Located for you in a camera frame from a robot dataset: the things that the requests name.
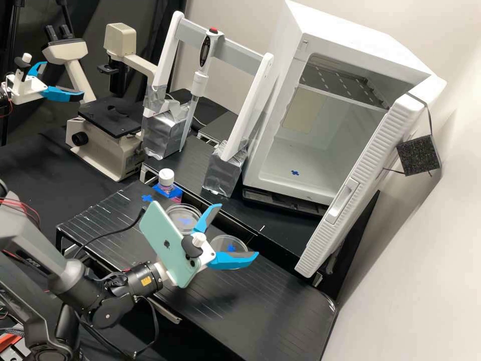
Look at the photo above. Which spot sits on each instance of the small bottle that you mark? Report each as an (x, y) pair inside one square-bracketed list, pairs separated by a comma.
[(166, 178)]

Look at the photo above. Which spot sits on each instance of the white incubator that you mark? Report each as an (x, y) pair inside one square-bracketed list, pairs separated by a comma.
[(338, 49)]

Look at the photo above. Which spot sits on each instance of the pipette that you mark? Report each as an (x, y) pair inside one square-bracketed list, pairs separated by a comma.
[(204, 50)]

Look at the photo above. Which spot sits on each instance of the blue bottle holder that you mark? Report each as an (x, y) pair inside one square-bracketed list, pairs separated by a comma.
[(174, 194)]

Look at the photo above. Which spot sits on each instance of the petri dish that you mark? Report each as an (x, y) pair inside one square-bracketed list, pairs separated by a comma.
[(180, 214), (233, 242)]

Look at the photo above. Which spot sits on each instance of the cream microscope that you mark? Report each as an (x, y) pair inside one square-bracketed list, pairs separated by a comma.
[(103, 144)]

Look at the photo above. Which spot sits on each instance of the white pipette stand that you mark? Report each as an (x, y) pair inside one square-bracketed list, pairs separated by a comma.
[(248, 97)]

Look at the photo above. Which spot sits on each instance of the black platform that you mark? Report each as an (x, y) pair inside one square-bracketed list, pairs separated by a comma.
[(263, 216), (240, 312), (218, 124)]

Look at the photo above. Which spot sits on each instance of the right wrist camera phone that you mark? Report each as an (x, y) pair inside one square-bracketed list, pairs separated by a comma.
[(165, 237)]

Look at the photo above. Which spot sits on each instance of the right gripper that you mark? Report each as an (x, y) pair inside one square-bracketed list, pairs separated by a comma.
[(164, 272)]

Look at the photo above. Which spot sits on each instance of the left phone holder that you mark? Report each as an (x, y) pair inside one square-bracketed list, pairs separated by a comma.
[(22, 69)]

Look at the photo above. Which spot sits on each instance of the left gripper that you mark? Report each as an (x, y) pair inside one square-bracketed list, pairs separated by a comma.
[(24, 88)]

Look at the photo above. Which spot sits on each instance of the black tray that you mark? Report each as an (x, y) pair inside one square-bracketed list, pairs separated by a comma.
[(278, 201)]

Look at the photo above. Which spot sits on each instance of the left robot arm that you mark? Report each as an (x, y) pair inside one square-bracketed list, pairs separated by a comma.
[(3, 96)]

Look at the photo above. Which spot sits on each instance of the incubator door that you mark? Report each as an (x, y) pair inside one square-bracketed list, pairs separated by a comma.
[(357, 180)]

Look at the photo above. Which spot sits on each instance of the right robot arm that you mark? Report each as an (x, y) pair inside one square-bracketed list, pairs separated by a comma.
[(71, 276)]

